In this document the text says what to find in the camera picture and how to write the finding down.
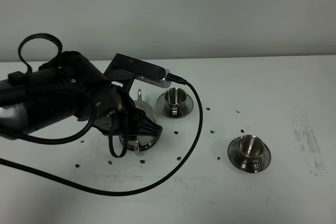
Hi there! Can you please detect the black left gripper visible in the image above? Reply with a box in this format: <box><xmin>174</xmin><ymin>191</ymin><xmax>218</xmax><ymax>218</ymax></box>
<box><xmin>75</xmin><ymin>82</ymin><xmax>163</xmax><ymax>138</ymax></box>

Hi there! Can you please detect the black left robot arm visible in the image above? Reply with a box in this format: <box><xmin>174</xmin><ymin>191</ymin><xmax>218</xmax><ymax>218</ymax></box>
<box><xmin>1</xmin><ymin>51</ymin><xmax>162</xmax><ymax>145</ymax></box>

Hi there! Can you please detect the stainless steel teapot saucer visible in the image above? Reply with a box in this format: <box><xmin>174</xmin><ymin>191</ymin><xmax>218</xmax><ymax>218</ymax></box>
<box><xmin>127</xmin><ymin>136</ymin><xmax>158</xmax><ymax>152</ymax></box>

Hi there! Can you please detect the far stainless steel teacup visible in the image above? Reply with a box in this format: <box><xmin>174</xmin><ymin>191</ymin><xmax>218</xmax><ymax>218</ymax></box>
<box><xmin>164</xmin><ymin>88</ymin><xmax>187</xmax><ymax>117</ymax></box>

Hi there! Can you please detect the stainless steel teacup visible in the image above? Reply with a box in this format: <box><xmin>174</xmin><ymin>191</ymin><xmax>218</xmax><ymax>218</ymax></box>
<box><xmin>237</xmin><ymin>135</ymin><xmax>264</xmax><ymax>167</ymax></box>
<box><xmin>164</xmin><ymin>88</ymin><xmax>187</xmax><ymax>117</ymax></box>

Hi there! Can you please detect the far stainless steel saucer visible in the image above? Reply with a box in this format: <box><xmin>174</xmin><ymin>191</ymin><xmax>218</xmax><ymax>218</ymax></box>
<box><xmin>156</xmin><ymin>93</ymin><xmax>194</xmax><ymax>119</ymax></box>

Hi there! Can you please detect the near stainless steel saucer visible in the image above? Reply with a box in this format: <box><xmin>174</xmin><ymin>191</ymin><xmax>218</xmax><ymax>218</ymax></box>
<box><xmin>227</xmin><ymin>136</ymin><xmax>271</xmax><ymax>173</ymax></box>

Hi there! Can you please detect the near stainless steel teacup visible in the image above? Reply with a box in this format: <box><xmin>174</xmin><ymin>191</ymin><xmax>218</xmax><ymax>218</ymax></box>
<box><xmin>237</xmin><ymin>135</ymin><xmax>264</xmax><ymax>167</ymax></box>

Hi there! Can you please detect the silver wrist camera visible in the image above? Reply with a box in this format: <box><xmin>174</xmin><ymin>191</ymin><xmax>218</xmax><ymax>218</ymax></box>
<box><xmin>135</xmin><ymin>69</ymin><xmax>171</xmax><ymax>89</ymax></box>

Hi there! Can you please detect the black camera cable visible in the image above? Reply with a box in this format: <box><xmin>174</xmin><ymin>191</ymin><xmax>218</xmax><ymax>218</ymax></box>
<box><xmin>0</xmin><ymin>73</ymin><xmax>203</xmax><ymax>196</ymax></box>

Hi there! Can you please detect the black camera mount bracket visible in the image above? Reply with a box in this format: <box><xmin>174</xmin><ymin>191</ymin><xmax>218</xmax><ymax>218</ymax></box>
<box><xmin>104</xmin><ymin>54</ymin><xmax>165</xmax><ymax>93</ymax></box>

